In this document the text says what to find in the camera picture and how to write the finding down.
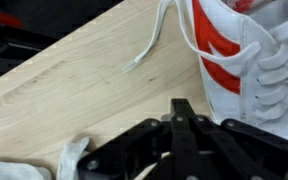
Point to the grey crumpled cloth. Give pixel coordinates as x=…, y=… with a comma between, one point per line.
x=4, y=171

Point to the white red sneaker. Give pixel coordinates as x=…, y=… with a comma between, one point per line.
x=230, y=83

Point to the black side table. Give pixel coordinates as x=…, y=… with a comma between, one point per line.
x=14, y=41

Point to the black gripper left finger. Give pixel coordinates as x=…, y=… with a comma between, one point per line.
x=144, y=150

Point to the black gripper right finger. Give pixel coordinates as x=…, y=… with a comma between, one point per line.
x=237, y=150

